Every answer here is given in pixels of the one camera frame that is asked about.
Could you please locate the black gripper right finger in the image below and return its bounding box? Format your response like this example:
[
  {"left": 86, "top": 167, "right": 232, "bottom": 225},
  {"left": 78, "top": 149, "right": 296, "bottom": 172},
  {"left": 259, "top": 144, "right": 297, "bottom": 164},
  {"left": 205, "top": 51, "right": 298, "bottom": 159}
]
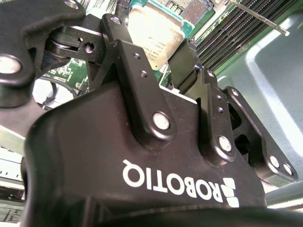
[{"left": 167, "top": 39, "right": 299, "bottom": 188}]

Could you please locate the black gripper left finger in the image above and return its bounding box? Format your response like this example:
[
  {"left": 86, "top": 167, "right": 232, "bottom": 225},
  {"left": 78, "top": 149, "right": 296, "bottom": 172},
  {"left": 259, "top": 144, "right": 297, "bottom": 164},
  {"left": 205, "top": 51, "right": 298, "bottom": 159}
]
[{"left": 0, "top": 0, "right": 178, "bottom": 148}]

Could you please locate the metal locking lever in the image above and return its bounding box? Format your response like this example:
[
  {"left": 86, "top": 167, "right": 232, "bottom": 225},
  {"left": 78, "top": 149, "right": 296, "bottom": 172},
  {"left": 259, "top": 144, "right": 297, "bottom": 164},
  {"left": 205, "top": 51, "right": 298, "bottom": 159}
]
[{"left": 226, "top": 0, "right": 290, "bottom": 36}]

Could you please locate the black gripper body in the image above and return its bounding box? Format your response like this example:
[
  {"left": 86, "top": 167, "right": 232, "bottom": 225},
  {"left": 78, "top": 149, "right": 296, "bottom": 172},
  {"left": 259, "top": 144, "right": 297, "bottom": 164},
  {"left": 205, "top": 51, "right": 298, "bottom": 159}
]
[{"left": 20, "top": 81, "right": 303, "bottom": 227}]

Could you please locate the silver CPU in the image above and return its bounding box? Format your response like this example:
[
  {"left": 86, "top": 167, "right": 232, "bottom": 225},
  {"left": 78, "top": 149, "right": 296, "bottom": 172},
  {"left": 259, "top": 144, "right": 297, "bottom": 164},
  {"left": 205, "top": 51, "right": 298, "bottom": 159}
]
[{"left": 127, "top": 3, "right": 196, "bottom": 71}]

